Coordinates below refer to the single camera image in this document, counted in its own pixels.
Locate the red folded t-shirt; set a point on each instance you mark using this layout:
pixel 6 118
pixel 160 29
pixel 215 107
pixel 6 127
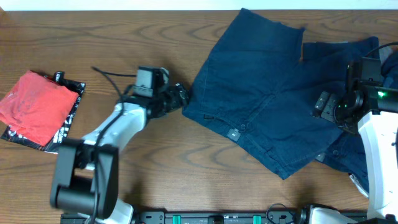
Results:
pixel 36 107

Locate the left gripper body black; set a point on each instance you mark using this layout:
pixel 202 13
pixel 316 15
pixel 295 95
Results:
pixel 168 102

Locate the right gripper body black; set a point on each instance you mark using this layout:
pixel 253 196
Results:
pixel 328 103

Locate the black white patterned folded garment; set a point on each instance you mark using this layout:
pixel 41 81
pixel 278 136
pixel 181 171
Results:
pixel 61 134

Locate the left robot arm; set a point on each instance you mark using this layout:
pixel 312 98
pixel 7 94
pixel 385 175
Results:
pixel 86 175

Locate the black mounting rail base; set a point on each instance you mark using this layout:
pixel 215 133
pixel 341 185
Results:
pixel 274 215

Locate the pile of navy garments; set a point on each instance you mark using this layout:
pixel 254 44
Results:
pixel 347 153

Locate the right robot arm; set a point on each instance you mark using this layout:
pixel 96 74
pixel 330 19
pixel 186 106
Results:
pixel 371 112

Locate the navy blue shorts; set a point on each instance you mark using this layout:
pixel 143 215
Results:
pixel 254 90

